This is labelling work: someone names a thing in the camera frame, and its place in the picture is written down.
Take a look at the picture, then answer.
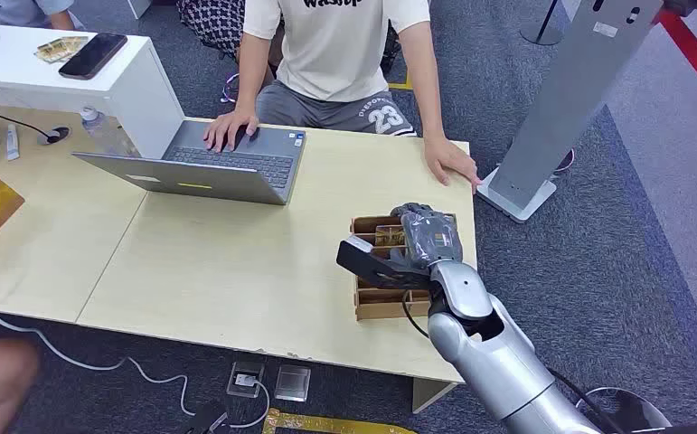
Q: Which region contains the pink rimmed round object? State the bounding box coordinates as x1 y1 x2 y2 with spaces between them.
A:
553 148 578 175

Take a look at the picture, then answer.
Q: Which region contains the person's right hand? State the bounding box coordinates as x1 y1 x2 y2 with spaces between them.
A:
203 109 260 154

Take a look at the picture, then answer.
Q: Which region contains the black pole stand base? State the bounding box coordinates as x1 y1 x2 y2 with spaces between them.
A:
520 0 567 47

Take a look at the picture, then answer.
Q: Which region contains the wooden card holder box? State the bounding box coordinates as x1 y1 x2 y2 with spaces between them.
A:
349 213 459 322

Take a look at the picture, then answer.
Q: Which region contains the white cable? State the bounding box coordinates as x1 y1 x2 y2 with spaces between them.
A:
0 257 272 430

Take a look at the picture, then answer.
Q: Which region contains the small white tube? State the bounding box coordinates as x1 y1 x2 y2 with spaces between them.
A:
5 122 22 162

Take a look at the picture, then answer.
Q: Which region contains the round desk cable grommet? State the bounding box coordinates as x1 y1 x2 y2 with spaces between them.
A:
37 126 72 147

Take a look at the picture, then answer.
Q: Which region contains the silver kiosk stand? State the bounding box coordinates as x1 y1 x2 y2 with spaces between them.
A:
476 0 665 225

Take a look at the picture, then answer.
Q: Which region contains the clear water bottle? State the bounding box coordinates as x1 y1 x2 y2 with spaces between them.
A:
80 106 140 158

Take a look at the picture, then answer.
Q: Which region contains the person's left hand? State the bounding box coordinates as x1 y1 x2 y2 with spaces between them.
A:
424 136 482 194

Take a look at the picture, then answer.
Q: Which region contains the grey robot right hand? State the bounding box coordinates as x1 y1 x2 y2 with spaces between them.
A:
390 203 465 270

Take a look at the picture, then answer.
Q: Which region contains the purple cable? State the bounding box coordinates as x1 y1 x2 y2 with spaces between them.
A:
221 71 242 105

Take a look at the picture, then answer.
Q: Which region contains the floor socket box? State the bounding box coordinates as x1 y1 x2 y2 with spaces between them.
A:
226 361 266 401

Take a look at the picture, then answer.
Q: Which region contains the black power adapter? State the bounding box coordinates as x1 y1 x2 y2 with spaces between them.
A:
177 400 230 434

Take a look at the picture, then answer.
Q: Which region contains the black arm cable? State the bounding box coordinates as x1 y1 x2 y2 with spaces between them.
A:
400 290 434 344

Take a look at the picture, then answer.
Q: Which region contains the grey open laptop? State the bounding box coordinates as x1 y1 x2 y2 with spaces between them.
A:
71 119 308 207

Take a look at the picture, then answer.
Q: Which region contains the white side table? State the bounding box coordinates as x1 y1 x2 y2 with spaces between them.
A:
0 23 186 161

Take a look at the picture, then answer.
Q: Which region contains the gold card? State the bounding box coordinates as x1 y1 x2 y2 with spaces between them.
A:
374 225 408 248

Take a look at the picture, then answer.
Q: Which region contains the silver floor plate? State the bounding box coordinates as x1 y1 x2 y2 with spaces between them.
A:
274 364 313 403

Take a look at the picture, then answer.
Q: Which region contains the black smartphone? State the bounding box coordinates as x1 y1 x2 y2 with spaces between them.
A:
58 33 128 80

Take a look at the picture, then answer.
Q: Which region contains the person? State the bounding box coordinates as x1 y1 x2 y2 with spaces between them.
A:
203 0 482 194
0 0 86 32

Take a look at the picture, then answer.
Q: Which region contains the black robot right foot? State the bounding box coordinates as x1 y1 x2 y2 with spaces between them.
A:
575 387 673 434

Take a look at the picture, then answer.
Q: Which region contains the thin black cable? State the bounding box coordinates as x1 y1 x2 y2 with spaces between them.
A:
0 99 61 143

